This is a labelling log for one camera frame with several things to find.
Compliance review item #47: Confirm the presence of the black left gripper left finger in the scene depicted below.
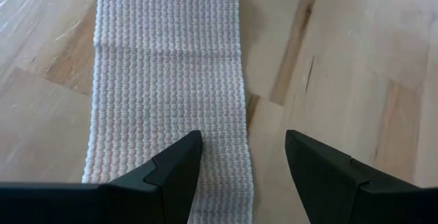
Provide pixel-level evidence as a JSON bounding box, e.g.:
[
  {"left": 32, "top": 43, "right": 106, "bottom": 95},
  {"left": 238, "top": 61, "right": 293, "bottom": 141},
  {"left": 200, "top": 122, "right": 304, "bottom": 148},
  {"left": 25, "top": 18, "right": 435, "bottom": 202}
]
[{"left": 0, "top": 129, "right": 203, "bottom": 224}]

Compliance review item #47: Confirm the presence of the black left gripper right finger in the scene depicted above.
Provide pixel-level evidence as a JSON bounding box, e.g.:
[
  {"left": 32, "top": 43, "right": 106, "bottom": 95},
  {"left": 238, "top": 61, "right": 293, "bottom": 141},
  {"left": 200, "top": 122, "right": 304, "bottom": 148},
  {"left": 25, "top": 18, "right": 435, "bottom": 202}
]
[{"left": 285, "top": 129, "right": 438, "bottom": 224}]

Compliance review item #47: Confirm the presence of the white elastic bandage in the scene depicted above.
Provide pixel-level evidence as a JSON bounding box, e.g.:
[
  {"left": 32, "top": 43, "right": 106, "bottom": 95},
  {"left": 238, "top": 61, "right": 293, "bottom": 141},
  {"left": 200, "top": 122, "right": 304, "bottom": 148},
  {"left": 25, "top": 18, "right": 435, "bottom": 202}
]
[{"left": 81, "top": 0, "right": 255, "bottom": 224}]

